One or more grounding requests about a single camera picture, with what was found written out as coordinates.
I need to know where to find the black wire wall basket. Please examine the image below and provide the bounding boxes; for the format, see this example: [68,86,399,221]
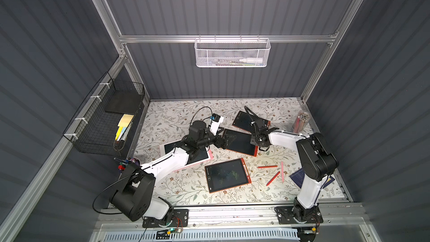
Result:
[63,73,146,157]

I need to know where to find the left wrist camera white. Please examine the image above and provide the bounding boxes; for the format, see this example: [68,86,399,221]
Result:
[209,113,224,135]

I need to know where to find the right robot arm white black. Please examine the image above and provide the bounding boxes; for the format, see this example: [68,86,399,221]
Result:
[250,118,339,224]

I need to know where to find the yellow sticky notes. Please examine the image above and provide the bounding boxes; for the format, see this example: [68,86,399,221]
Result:
[115,114,134,141]

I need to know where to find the pink white writing tablet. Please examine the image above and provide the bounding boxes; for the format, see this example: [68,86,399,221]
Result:
[160,140,214,171]

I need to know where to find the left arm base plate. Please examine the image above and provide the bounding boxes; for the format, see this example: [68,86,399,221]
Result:
[142,208,189,228]

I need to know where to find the white marker in basket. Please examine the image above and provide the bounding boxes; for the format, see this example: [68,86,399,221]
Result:
[239,58,264,65]

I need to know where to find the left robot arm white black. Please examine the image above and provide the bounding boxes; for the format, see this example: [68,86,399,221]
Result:
[109,121,236,225]

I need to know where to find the pink pen cup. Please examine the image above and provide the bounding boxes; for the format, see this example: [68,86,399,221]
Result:
[114,157,141,173]

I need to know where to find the red stylus diagonal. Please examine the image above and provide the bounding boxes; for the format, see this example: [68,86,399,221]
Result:
[266,171,281,187]

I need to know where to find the red tablet front with scribbles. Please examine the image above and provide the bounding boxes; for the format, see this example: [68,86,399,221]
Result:
[204,158,252,193]

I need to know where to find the pink stylus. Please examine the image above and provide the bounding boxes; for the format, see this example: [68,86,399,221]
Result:
[281,161,284,183]

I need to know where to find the clear cup of pencils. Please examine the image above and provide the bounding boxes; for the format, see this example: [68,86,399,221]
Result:
[292,111,311,133]

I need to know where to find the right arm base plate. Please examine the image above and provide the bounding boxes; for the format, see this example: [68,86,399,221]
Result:
[274,205,324,225]

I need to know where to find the dark blue notebook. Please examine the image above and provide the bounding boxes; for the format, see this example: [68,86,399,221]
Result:
[290,168,335,188]

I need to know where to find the black pad in basket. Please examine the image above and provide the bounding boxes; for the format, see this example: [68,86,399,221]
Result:
[105,91,142,115]

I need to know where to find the white wire mesh basket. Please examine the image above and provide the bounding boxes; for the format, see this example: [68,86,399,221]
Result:
[194,37,271,68]

